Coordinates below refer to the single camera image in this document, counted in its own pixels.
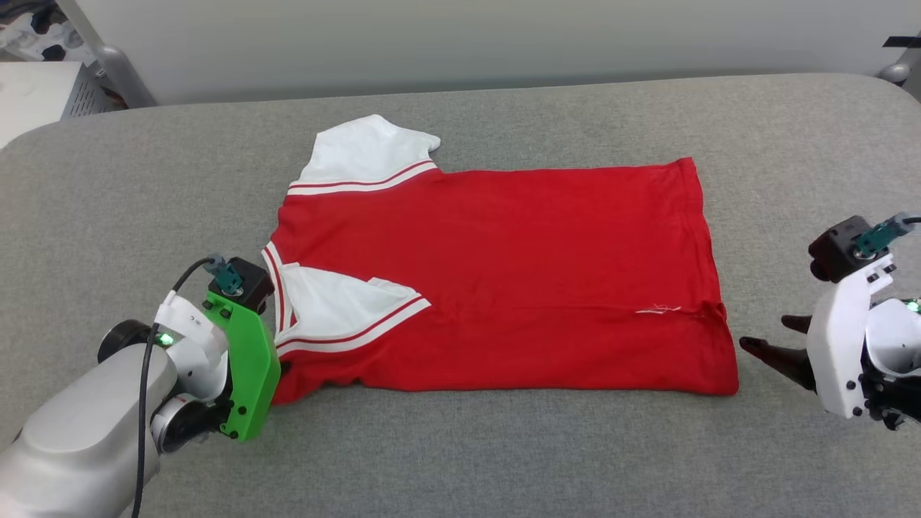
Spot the left camera cable teal plug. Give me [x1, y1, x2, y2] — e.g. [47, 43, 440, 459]
[132, 255, 244, 518]

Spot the white power strip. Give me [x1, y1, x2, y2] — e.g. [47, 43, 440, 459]
[0, 9, 94, 64]

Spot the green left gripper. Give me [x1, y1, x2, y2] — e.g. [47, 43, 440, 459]
[204, 288, 282, 442]

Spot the red and white t-shirt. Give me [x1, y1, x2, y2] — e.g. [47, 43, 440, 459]
[260, 114, 740, 406]

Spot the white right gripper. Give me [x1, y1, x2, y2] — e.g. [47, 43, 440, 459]
[740, 252, 897, 421]

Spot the white perforated metal cabinet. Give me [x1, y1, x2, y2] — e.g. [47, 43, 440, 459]
[0, 61, 124, 150]

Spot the right camera cable teal plug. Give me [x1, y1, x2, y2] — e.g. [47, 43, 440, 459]
[855, 213, 921, 258]

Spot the camera cable teal plug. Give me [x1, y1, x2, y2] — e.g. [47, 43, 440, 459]
[132, 255, 244, 518]
[855, 213, 921, 258]

